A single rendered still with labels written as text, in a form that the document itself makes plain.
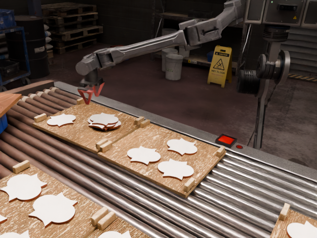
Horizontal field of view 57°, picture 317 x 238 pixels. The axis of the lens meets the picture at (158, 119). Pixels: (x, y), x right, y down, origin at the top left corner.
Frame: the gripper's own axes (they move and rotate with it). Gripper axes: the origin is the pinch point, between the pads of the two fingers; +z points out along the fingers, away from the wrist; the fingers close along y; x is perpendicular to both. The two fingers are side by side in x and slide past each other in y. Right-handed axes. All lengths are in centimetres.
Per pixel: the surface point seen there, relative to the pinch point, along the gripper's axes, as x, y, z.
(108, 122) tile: -9.6, -3.6, 8.7
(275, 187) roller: -82, -20, 13
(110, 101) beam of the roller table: 4.9, 32.1, 15.3
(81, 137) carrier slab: -1.1, -13.8, 12.8
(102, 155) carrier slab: -15.6, -23.6, 12.6
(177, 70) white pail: 21, 349, 92
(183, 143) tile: -45.0, -5.3, 11.0
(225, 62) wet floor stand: -53, 348, 68
